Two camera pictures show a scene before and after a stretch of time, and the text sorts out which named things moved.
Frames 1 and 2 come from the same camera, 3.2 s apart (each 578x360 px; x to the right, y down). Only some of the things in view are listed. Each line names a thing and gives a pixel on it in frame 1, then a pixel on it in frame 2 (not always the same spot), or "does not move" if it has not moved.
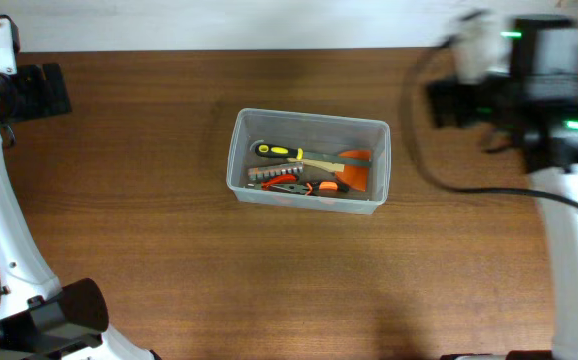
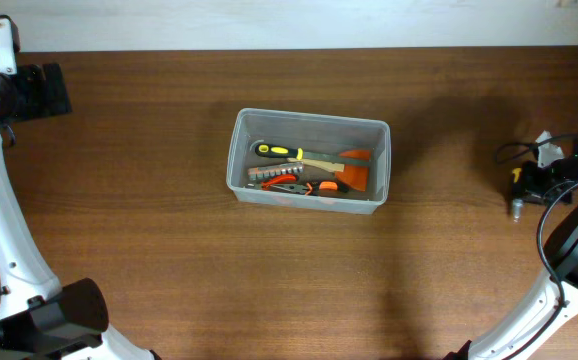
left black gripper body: [42, 91] does not move
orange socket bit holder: [257, 174] does not move
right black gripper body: [445, 103] → [539, 182]
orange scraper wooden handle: [350, 177] does not move
